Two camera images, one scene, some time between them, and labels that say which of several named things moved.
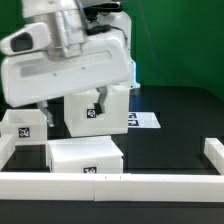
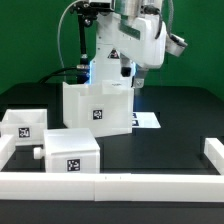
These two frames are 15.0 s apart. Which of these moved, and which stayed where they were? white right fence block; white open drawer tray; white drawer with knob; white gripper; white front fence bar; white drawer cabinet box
Moved: white gripper; white drawer with knob
Stayed: white drawer cabinet box; white front fence bar; white open drawer tray; white right fence block
